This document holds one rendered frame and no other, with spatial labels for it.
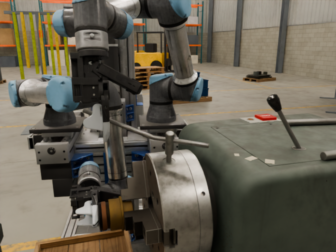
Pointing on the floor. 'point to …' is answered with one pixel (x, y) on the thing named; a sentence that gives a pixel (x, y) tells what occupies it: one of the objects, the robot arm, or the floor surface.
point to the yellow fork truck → (152, 55)
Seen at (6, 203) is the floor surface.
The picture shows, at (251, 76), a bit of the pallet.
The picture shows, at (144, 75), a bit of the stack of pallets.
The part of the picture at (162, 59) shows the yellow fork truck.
